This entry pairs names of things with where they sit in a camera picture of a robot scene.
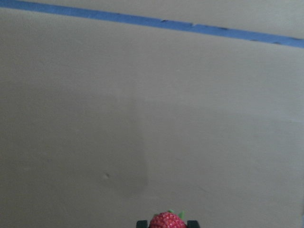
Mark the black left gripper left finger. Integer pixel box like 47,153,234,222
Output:
136,220,149,228

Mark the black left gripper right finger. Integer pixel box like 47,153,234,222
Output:
187,220,200,228

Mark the red strawberry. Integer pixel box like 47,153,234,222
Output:
149,210,187,228

